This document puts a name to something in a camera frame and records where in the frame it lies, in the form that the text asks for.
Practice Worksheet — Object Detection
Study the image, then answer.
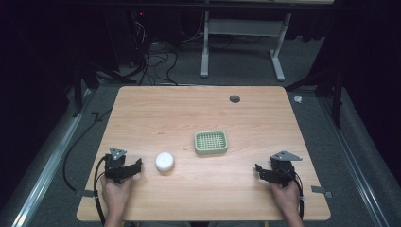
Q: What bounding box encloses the white desk frame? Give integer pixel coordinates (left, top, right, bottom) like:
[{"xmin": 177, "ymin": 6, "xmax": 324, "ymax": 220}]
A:
[{"xmin": 200, "ymin": 9, "xmax": 293, "ymax": 82}]

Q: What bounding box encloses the black metal stand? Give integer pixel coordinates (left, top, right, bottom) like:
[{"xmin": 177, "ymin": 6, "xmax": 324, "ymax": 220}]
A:
[
  {"xmin": 285, "ymin": 66, "xmax": 345, "ymax": 130},
  {"xmin": 71, "ymin": 59, "xmax": 137, "ymax": 118}
]

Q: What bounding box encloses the green soap dish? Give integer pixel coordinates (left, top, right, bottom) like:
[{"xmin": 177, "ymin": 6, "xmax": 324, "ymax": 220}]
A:
[{"xmin": 193, "ymin": 130, "xmax": 229, "ymax": 156}]

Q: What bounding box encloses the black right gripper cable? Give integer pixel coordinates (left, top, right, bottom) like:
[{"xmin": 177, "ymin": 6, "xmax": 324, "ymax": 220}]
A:
[{"xmin": 292, "ymin": 171, "xmax": 305, "ymax": 220}]

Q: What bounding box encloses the person's right hand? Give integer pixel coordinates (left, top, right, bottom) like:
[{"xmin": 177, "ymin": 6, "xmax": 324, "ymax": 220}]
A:
[{"xmin": 269, "ymin": 180, "xmax": 301, "ymax": 219}]

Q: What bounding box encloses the tangle of black cables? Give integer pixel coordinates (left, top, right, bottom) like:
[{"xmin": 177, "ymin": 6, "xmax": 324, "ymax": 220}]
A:
[{"xmin": 128, "ymin": 18, "xmax": 180, "ymax": 87}]

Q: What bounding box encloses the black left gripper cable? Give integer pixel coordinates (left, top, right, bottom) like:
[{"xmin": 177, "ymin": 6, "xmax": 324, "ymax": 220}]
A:
[{"xmin": 93, "ymin": 156, "xmax": 109, "ymax": 227}]

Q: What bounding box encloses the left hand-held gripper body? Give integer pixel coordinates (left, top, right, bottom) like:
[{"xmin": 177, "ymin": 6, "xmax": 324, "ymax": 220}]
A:
[{"xmin": 103, "ymin": 147, "xmax": 128, "ymax": 184}]

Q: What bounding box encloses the grey tape strip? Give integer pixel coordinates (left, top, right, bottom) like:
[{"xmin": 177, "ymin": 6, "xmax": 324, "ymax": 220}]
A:
[
  {"xmin": 310, "ymin": 185, "xmax": 333, "ymax": 200},
  {"xmin": 75, "ymin": 189, "xmax": 96, "ymax": 200}
]

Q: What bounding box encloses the black computer tower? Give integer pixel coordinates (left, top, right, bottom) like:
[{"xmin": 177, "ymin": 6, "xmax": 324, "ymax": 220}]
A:
[{"xmin": 105, "ymin": 9, "xmax": 149, "ymax": 70}]

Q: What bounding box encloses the person's left hand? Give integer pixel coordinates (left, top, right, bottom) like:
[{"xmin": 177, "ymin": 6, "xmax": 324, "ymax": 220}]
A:
[{"xmin": 100, "ymin": 174, "xmax": 134, "ymax": 218}]

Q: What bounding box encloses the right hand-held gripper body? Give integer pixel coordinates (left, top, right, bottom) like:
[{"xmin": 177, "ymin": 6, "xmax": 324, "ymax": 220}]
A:
[{"xmin": 270, "ymin": 150, "xmax": 304, "ymax": 189}]

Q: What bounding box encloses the black floor cable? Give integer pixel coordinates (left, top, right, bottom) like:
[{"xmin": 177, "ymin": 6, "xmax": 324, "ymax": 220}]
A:
[{"xmin": 61, "ymin": 108, "xmax": 113, "ymax": 192}]

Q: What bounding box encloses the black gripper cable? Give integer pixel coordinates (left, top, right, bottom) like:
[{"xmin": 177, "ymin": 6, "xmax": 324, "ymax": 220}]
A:
[
  {"xmin": 292, "ymin": 171, "xmax": 305, "ymax": 220},
  {"xmin": 93, "ymin": 156, "xmax": 109, "ymax": 227}
]

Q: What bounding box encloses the white round soap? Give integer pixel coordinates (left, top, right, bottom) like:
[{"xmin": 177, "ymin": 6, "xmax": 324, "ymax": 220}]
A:
[{"xmin": 154, "ymin": 151, "xmax": 175, "ymax": 173}]

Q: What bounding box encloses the aluminium floor rail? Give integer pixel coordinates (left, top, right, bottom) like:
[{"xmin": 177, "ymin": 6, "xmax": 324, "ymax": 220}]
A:
[
  {"xmin": 11, "ymin": 89, "xmax": 96, "ymax": 227},
  {"xmin": 317, "ymin": 94, "xmax": 392, "ymax": 227}
]

